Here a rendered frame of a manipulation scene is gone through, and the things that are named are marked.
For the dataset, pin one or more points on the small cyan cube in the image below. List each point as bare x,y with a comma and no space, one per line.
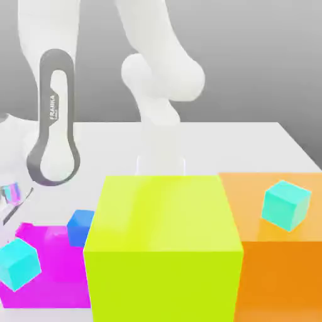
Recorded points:
18,264

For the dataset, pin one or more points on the large magenta box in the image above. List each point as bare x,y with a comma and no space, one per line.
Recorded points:
63,276

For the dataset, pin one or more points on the large yellow-green box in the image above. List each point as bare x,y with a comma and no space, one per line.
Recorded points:
163,264

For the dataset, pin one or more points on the large orange box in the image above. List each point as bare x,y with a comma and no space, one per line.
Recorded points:
279,279

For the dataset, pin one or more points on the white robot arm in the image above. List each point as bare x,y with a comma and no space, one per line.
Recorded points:
161,75

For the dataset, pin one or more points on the small blue cube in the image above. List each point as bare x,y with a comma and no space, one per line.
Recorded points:
79,231

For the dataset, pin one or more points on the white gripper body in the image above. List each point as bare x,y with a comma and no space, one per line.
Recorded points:
15,210

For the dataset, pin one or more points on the small turquoise cube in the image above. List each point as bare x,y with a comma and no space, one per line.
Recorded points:
285,205

